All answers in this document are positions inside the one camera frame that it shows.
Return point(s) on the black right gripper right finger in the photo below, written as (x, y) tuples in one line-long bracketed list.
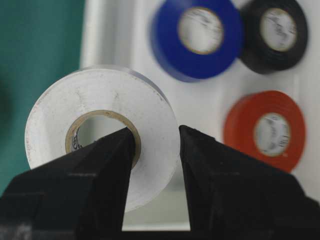
[(232, 196)]

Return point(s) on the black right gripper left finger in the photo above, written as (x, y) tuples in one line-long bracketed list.
[(79, 196)]

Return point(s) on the red tape roll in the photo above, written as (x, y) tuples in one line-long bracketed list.
[(268, 126)]

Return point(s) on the white tape roll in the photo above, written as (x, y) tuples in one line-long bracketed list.
[(117, 93)]

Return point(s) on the blue tape roll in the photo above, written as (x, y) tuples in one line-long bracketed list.
[(193, 40)]

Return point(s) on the black tape roll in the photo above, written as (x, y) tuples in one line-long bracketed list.
[(275, 35)]

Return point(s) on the green table cloth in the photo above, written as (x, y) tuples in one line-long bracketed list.
[(40, 42)]

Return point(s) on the white plastic tray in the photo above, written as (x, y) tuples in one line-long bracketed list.
[(117, 32)]

